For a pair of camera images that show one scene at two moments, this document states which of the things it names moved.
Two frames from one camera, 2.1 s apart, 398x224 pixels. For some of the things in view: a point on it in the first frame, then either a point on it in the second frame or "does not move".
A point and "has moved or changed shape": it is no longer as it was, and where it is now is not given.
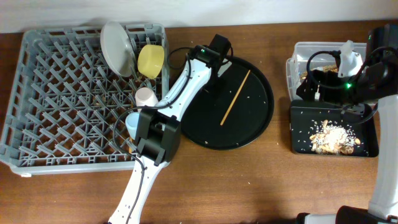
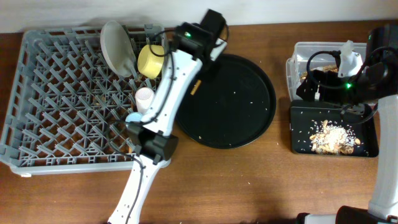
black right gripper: x=328 y=79 does not move
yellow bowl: x=150 y=59 does not move
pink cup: x=145 y=96 does not move
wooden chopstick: x=235 y=98 has moved or changed shape
